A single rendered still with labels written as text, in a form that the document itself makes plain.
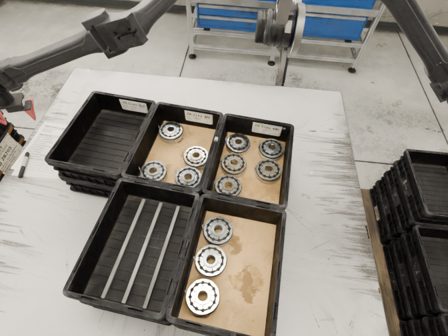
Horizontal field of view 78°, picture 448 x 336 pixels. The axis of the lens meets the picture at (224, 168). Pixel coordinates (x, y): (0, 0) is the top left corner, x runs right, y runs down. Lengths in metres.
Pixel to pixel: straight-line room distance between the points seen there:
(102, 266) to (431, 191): 1.65
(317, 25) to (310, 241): 2.19
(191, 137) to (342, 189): 0.72
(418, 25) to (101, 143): 1.14
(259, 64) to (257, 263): 2.42
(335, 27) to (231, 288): 2.54
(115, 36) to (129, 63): 2.35
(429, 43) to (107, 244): 1.07
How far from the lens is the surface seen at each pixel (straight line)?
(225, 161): 1.13
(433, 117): 3.20
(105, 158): 1.26
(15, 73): 1.05
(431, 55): 0.84
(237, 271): 0.98
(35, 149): 1.61
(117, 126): 1.36
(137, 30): 0.81
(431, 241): 1.87
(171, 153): 1.21
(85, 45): 0.89
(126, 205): 1.11
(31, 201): 1.44
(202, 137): 1.25
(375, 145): 2.65
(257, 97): 1.64
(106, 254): 1.06
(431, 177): 1.95
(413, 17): 0.78
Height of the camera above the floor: 1.78
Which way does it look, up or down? 56 degrees down
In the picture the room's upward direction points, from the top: 3 degrees clockwise
